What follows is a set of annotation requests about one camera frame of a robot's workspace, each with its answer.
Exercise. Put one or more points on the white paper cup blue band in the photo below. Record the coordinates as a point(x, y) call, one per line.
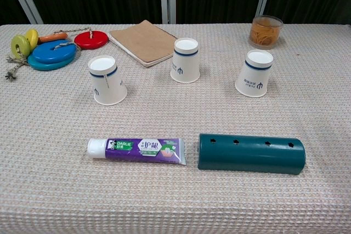
point(108, 88)
point(185, 67)
point(253, 77)

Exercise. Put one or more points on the purple toothpaste tube white cap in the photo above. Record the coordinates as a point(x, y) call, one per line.
point(137, 149)

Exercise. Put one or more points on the brown kraft notebook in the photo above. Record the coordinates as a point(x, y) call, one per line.
point(142, 42)

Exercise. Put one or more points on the dark green toothbrush holder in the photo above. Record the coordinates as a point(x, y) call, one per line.
point(246, 157)

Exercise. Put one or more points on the red wooden disc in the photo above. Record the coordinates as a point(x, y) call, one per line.
point(96, 41)

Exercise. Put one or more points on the beige waffle tablecloth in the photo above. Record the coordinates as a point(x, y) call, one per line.
point(175, 204)

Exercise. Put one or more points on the clear jar of rubber bands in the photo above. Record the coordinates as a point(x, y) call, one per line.
point(264, 35)

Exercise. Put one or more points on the large blue wooden disc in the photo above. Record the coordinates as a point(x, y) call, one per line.
point(46, 53)

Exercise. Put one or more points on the large teal wooden disc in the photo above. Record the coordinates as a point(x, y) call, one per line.
point(41, 66)

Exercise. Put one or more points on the orange wooden disc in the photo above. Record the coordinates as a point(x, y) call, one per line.
point(52, 37)

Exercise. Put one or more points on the yellow wooden disc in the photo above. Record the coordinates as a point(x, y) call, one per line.
point(33, 38)

